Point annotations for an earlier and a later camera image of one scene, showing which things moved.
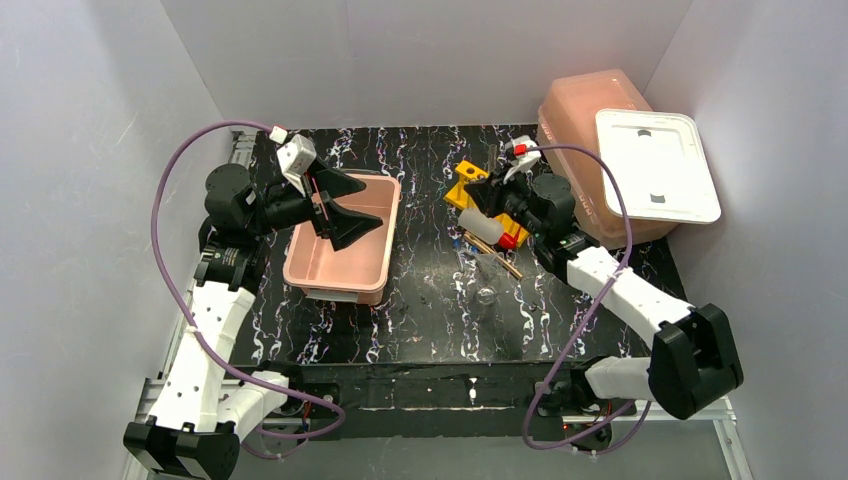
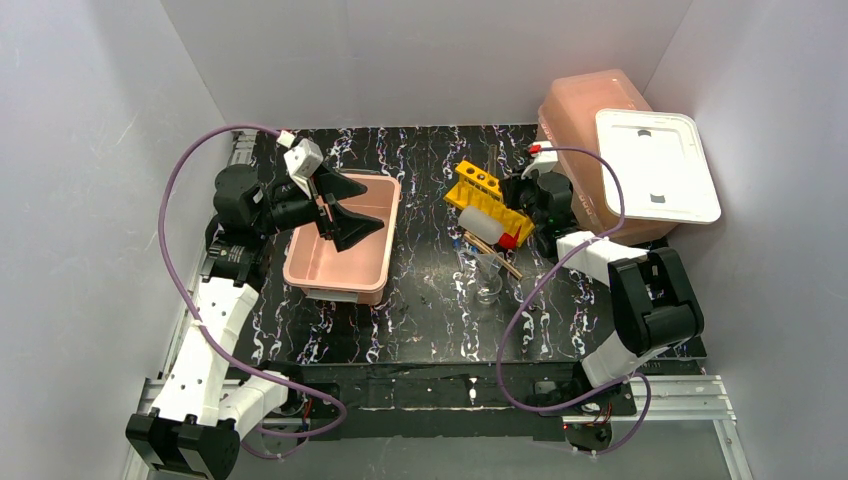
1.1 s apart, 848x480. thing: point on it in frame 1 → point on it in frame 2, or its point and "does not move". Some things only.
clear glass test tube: (492, 157) does not move
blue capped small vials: (466, 248) does not move
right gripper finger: (489, 195) → (512, 188)
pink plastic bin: (357, 271) does not move
